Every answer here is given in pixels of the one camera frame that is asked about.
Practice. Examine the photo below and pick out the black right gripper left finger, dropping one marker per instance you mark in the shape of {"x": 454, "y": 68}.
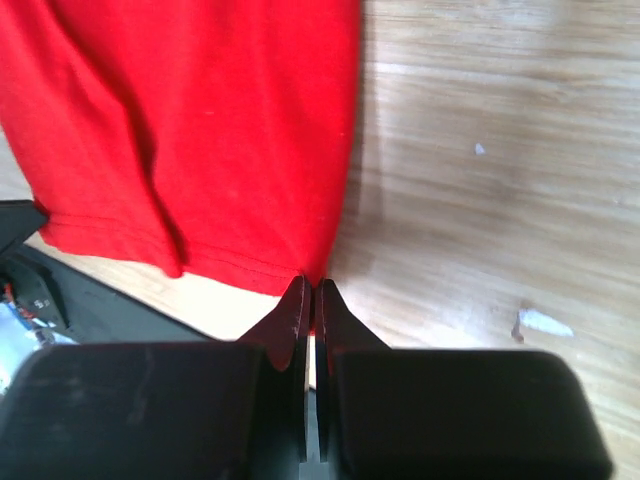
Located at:
{"x": 187, "y": 410}

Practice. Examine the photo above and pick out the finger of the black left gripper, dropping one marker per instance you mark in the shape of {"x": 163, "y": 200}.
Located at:
{"x": 19, "y": 219}

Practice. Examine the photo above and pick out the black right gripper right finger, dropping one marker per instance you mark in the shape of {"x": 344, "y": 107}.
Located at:
{"x": 386, "y": 413}

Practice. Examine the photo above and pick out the red t shirt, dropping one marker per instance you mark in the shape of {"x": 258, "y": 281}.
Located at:
{"x": 203, "y": 137}

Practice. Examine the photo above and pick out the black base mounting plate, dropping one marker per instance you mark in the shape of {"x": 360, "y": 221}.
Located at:
{"x": 82, "y": 308}

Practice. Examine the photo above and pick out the white paper scrap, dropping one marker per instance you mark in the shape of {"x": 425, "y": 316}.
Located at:
{"x": 536, "y": 320}

